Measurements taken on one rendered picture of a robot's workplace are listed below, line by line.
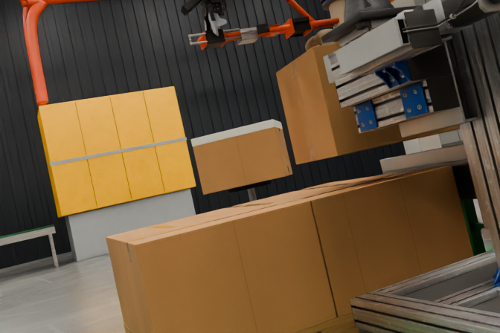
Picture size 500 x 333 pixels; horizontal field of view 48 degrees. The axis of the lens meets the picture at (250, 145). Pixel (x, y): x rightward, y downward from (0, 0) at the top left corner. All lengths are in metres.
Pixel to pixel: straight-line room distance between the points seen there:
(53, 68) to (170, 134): 4.11
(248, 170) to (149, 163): 5.59
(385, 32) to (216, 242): 0.84
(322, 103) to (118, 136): 7.47
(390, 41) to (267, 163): 2.57
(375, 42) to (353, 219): 0.76
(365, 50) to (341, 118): 0.61
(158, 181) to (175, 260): 7.62
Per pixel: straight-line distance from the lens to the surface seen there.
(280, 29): 2.21
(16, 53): 12.90
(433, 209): 2.17
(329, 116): 2.01
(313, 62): 2.06
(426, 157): 2.42
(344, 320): 1.99
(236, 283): 1.83
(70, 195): 9.16
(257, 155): 3.87
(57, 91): 12.69
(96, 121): 9.33
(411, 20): 1.39
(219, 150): 3.93
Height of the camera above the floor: 0.66
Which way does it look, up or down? 3 degrees up
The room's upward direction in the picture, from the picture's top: 13 degrees counter-clockwise
